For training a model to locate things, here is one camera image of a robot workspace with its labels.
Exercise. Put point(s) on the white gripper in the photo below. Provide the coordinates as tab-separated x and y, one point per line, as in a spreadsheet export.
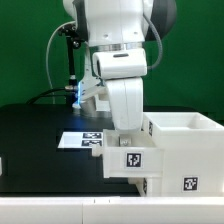
126	103

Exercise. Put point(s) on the white drawer box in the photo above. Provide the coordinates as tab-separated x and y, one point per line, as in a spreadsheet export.
142	159
141	185

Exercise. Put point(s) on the large white drawer cabinet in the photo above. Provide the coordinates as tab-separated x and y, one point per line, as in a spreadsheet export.
193	147

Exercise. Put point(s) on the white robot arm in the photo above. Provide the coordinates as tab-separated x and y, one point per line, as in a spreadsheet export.
117	29

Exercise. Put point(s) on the white marker base plate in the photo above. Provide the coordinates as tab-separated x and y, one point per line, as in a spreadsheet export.
78	140

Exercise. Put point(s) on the white front rail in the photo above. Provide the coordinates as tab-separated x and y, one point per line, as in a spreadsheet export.
111	210

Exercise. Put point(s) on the black camera on stand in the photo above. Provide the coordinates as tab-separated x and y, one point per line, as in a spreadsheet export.
74	42

